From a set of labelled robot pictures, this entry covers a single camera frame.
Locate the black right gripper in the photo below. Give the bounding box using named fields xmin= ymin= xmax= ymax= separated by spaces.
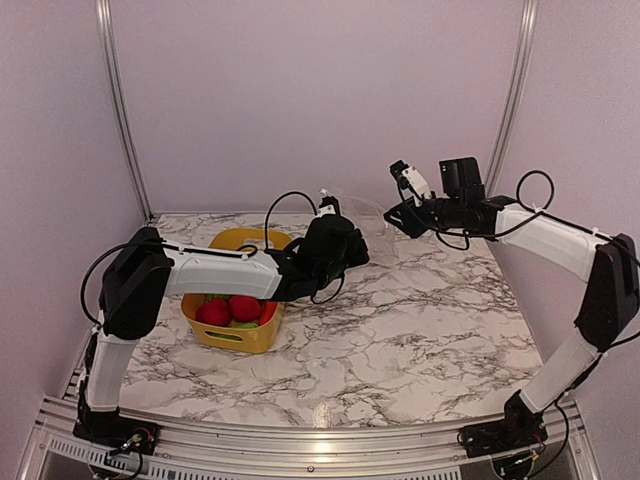
xmin=383 ymin=196 xmax=464 ymax=238

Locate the clear zip top bag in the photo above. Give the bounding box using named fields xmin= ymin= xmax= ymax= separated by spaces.
xmin=320 ymin=189 xmax=399 ymax=267

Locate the red apple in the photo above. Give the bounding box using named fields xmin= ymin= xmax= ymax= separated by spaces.
xmin=196 ymin=299 xmax=232 ymax=327
xmin=228 ymin=295 xmax=262 ymax=323

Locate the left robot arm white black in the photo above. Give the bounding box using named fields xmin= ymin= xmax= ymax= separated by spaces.
xmin=78 ymin=214 xmax=369 ymax=445

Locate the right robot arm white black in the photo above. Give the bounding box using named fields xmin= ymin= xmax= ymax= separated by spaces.
xmin=384 ymin=157 xmax=639 ymax=448

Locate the orange carrot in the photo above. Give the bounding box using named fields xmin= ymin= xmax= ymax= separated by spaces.
xmin=259 ymin=301 xmax=278 ymax=326

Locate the red apple in basket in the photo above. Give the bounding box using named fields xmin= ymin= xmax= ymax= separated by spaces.
xmin=228 ymin=295 xmax=262 ymax=323

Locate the yellow plastic basket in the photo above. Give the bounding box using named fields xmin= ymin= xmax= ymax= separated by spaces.
xmin=181 ymin=228 xmax=285 ymax=354

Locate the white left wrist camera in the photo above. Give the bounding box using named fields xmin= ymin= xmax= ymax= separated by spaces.
xmin=317 ymin=196 xmax=339 ymax=217

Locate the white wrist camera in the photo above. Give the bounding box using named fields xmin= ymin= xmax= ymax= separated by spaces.
xmin=317 ymin=196 xmax=339 ymax=217
xmin=389 ymin=160 xmax=432 ymax=207

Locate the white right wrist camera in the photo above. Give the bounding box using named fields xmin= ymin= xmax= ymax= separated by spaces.
xmin=389 ymin=160 xmax=432 ymax=207

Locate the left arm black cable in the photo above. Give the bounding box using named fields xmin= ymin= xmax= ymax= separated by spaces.
xmin=263 ymin=191 xmax=319 ymax=251

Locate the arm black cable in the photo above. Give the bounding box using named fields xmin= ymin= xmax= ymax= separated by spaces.
xmin=263 ymin=191 xmax=319 ymax=251
xmin=514 ymin=170 xmax=556 ymax=214

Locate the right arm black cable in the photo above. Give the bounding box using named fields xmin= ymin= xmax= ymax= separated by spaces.
xmin=514 ymin=170 xmax=556 ymax=214

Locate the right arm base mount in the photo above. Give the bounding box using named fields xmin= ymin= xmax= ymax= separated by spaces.
xmin=457 ymin=420 xmax=548 ymax=458

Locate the right aluminium frame post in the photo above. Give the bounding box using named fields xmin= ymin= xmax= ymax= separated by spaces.
xmin=486 ymin=0 xmax=539 ymax=194

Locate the aluminium frame post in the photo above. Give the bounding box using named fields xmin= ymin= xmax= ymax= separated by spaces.
xmin=486 ymin=0 xmax=539 ymax=194
xmin=95 ymin=0 xmax=154 ymax=222

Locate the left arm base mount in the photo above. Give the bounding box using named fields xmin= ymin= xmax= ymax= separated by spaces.
xmin=73 ymin=417 xmax=160 ymax=455

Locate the left aluminium frame post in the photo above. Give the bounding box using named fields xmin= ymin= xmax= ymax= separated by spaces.
xmin=95 ymin=0 xmax=154 ymax=222

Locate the front aluminium rail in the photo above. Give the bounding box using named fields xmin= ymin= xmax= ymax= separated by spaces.
xmin=29 ymin=394 xmax=586 ymax=480

